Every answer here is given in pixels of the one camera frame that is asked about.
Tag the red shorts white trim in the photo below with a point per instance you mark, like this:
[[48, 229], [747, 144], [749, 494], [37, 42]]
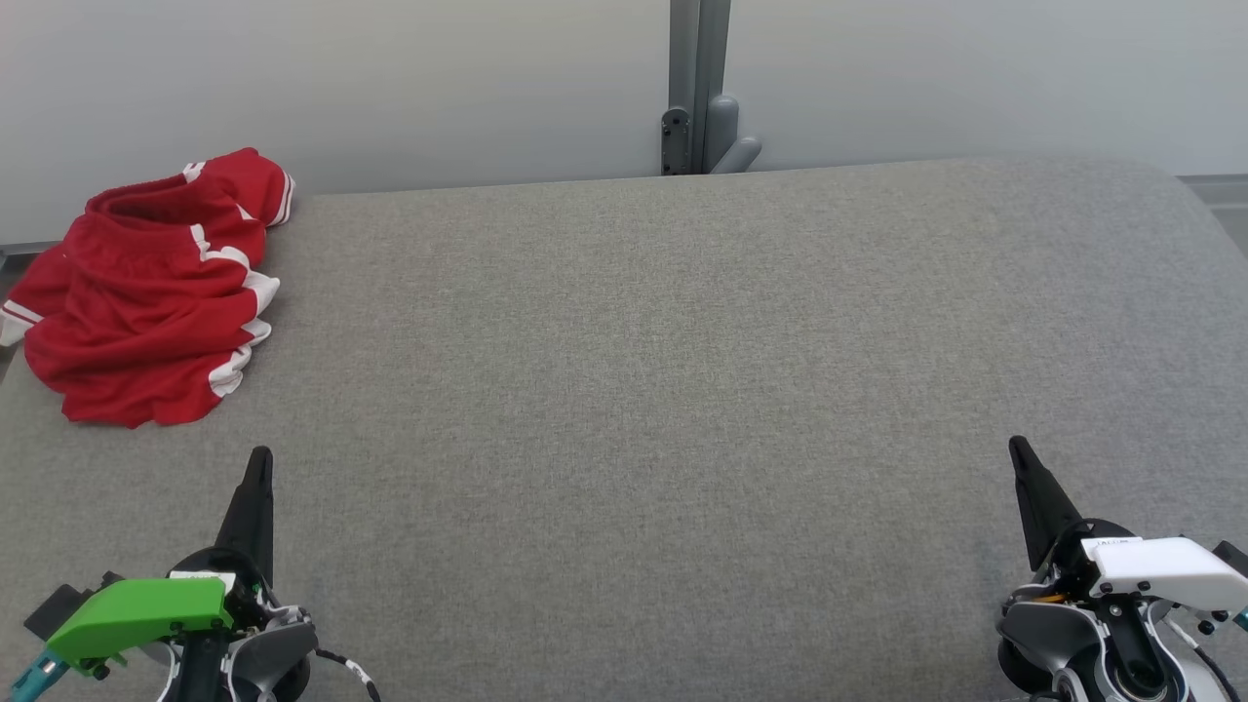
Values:
[[136, 331]]

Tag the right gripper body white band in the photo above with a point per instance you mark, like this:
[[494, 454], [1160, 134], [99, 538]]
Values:
[[1160, 570]]

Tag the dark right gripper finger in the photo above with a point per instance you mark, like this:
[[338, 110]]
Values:
[[1043, 517]]

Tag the grey metal partition post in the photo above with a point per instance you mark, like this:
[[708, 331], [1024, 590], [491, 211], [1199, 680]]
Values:
[[694, 78]]

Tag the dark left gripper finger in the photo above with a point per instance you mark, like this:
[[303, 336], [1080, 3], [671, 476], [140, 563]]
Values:
[[252, 517]]

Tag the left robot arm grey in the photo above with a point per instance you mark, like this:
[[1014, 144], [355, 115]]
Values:
[[268, 653]]

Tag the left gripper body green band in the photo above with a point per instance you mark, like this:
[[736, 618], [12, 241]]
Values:
[[136, 609]]

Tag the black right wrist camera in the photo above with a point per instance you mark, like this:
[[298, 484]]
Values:
[[1230, 558]]

